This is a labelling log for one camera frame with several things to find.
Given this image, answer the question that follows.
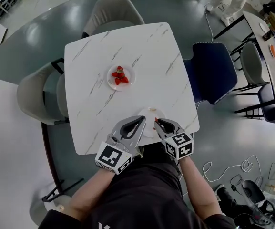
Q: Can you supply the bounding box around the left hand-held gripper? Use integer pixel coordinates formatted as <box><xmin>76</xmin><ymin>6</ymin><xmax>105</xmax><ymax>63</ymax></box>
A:
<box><xmin>94</xmin><ymin>115</ymin><xmax>147</xmax><ymax>175</ymax></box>

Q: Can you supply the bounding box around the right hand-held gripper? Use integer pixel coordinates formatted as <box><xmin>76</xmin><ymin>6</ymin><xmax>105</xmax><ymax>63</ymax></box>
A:
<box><xmin>154</xmin><ymin>118</ymin><xmax>194</xmax><ymax>161</ymax></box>

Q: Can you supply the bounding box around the small white plate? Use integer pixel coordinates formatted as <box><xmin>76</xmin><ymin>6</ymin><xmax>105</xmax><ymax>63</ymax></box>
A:
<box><xmin>137</xmin><ymin>107</ymin><xmax>167</xmax><ymax>138</ymax></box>

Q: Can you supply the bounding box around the clear-rimmed white plate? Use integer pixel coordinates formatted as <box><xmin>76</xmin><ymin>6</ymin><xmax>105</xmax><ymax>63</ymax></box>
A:
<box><xmin>106</xmin><ymin>64</ymin><xmax>136</xmax><ymax>92</ymax></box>

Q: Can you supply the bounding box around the person's right forearm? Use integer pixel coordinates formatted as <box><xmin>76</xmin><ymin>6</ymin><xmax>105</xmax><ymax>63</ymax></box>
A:
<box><xmin>179</xmin><ymin>156</ymin><xmax>224</xmax><ymax>216</ymax></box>

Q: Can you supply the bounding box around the person's left forearm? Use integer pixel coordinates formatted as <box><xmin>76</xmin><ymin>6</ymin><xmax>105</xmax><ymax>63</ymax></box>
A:
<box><xmin>68</xmin><ymin>167</ymin><xmax>119</xmax><ymax>220</ymax></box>

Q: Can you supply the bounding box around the person's black clothing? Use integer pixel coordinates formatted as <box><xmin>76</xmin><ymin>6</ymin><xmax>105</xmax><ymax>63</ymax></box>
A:
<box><xmin>38</xmin><ymin>142</ymin><xmax>238</xmax><ymax>229</ymax></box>

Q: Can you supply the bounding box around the dark blue chair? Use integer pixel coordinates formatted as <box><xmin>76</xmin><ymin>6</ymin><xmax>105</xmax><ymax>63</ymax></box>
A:
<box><xmin>183</xmin><ymin>41</ymin><xmax>239</xmax><ymax>106</ymax></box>
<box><xmin>234</xmin><ymin>82</ymin><xmax>275</xmax><ymax>126</ymax></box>

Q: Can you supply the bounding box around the black bag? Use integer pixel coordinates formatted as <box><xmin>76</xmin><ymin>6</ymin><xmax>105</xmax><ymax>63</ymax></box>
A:
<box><xmin>216</xmin><ymin>184</ymin><xmax>256</xmax><ymax>224</ymax></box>

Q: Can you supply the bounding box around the grey upholstered chair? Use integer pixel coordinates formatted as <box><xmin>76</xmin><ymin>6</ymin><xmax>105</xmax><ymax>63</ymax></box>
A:
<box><xmin>81</xmin><ymin>0</ymin><xmax>145</xmax><ymax>39</ymax></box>
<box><xmin>16</xmin><ymin>57</ymin><xmax>70</xmax><ymax>126</ymax></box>

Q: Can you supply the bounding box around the grey chair with black legs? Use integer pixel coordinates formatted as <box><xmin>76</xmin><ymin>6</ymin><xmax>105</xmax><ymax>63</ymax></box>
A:
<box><xmin>230</xmin><ymin>42</ymin><xmax>271</xmax><ymax>97</ymax></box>

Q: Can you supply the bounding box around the idle grey black gripper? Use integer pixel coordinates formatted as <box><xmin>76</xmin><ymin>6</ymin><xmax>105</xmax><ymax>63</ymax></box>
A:
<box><xmin>241</xmin><ymin>179</ymin><xmax>275</xmax><ymax>227</ymax></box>

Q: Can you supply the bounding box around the large white round table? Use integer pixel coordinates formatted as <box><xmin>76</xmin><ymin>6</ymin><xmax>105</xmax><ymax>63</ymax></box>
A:
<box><xmin>0</xmin><ymin>74</ymin><xmax>85</xmax><ymax>229</ymax></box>

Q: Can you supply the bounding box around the white oval dish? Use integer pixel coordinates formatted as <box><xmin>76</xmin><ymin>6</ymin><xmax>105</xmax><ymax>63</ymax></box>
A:
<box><xmin>259</xmin><ymin>22</ymin><xmax>271</xmax><ymax>33</ymax></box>

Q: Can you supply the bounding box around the white coiled cable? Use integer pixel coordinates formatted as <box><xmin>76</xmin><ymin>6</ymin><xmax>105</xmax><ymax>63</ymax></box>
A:
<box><xmin>202</xmin><ymin>154</ymin><xmax>264</xmax><ymax>183</ymax></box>

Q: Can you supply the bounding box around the black power adapter cable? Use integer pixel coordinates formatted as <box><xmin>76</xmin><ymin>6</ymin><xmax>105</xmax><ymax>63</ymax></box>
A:
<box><xmin>229</xmin><ymin>174</ymin><xmax>244</xmax><ymax>195</ymax></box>

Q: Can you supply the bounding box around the white straight cable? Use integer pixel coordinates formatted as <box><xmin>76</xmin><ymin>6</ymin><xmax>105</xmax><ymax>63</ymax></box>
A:
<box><xmin>204</xmin><ymin>1</ymin><xmax>215</xmax><ymax>43</ymax></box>

